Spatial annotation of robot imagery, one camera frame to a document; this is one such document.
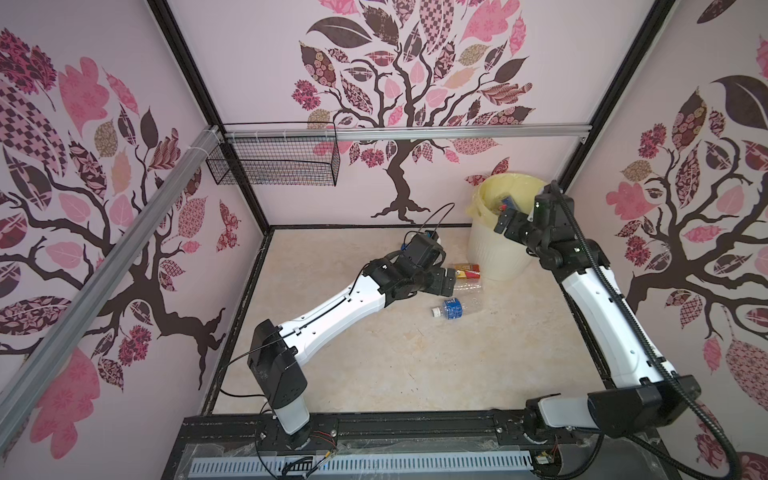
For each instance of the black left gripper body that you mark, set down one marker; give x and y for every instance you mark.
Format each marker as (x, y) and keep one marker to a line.
(431, 281)

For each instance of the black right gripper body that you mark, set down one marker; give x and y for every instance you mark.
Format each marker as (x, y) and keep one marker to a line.
(519, 230)

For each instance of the bottle blue label white cap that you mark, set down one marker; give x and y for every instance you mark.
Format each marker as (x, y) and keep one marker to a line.
(457, 307)

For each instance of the Fiji bottle red flower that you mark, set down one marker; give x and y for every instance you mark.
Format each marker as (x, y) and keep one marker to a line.
(508, 203)

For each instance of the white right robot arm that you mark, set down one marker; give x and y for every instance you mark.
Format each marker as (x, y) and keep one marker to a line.
(642, 389)

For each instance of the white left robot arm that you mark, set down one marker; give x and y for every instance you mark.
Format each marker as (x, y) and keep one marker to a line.
(278, 352)

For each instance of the cream bin yellow bag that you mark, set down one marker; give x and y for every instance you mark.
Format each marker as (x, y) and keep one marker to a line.
(499, 258)

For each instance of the clear crushed bottle white cap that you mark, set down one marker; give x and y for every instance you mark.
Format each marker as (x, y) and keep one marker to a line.
(467, 285)

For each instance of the red yellow label bottle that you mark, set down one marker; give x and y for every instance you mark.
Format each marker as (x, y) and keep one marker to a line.
(467, 271)

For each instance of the white vent strip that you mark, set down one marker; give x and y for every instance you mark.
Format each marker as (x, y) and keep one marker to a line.
(358, 466)

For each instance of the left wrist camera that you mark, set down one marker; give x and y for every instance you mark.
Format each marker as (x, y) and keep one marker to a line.
(424, 251)

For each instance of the black wire basket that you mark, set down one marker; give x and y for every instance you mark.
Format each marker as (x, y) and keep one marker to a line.
(277, 153)

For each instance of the black base frame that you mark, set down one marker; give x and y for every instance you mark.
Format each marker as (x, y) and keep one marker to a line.
(554, 452)

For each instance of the aluminium rail back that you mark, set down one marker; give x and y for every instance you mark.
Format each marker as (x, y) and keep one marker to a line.
(420, 132)

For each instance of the aluminium rail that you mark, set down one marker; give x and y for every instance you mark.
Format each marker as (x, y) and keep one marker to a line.
(31, 381)
(420, 132)

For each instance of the aluminium rail left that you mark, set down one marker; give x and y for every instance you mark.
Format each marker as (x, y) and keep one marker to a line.
(31, 381)

